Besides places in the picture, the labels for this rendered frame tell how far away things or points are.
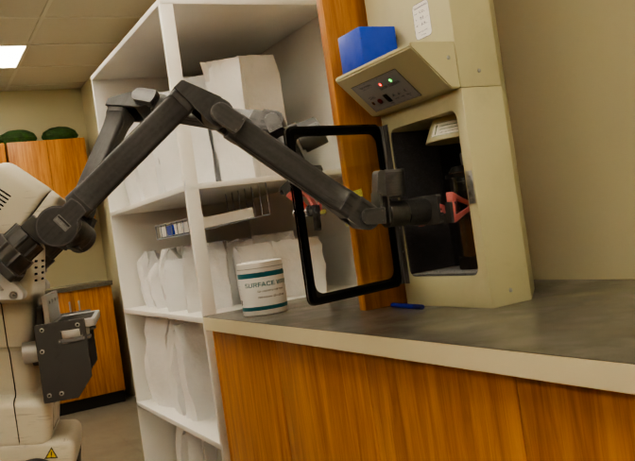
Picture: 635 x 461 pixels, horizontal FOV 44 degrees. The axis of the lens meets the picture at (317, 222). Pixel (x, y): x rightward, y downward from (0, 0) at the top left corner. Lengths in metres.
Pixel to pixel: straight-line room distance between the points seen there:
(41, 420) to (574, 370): 1.08
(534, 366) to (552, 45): 1.12
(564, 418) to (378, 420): 0.54
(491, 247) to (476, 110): 0.29
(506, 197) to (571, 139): 0.39
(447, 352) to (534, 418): 0.18
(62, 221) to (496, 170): 0.90
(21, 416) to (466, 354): 0.92
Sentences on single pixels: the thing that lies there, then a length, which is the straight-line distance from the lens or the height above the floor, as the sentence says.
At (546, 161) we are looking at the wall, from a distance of 2.15.
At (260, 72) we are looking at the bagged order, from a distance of 3.04.
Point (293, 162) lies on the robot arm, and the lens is 1.64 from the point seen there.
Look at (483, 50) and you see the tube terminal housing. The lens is 1.77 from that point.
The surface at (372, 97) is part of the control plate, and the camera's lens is 1.88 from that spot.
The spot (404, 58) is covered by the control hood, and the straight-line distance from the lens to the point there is 1.69.
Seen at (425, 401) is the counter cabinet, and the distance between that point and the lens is 1.48.
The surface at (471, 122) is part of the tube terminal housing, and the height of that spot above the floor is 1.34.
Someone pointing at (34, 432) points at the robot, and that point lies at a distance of 1.75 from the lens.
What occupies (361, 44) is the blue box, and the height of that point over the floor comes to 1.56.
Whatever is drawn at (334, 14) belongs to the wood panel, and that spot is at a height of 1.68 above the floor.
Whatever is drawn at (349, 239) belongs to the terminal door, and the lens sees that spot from 1.82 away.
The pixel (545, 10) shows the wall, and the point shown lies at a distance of 2.14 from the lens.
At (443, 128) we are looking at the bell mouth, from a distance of 1.80.
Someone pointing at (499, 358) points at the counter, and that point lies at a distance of 1.24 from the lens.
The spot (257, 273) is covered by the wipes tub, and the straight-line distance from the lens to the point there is 2.19.
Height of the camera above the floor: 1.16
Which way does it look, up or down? level
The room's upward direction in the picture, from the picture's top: 8 degrees counter-clockwise
